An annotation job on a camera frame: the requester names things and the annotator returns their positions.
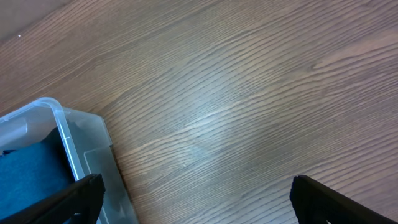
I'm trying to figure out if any black cloth long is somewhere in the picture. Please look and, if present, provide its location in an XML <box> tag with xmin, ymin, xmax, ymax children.
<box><xmin>41</xmin><ymin>128</ymin><xmax>73</xmax><ymax>179</ymax></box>

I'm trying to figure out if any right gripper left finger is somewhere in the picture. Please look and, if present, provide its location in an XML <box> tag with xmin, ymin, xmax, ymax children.
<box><xmin>1</xmin><ymin>174</ymin><xmax>106</xmax><ymax>224</ymax></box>

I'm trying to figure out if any clear plastic container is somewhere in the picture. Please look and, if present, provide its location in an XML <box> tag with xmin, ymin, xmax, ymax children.
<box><xmin>1</xmin><ymin>97</ymin><xmax>138</xmax><ymax>223</ymax></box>

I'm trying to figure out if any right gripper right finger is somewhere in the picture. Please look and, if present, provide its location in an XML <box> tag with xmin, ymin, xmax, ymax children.
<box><xmin>289</xmin><ymin>175</ymin><xmax>397</xmax><ymax>224</ymax></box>

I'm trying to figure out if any blue terry towel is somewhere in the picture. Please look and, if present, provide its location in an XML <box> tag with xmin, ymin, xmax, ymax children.
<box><xmin>1</xmin><ymin>141</ymin><xmax>75</xmax><ymax>220</ymax></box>

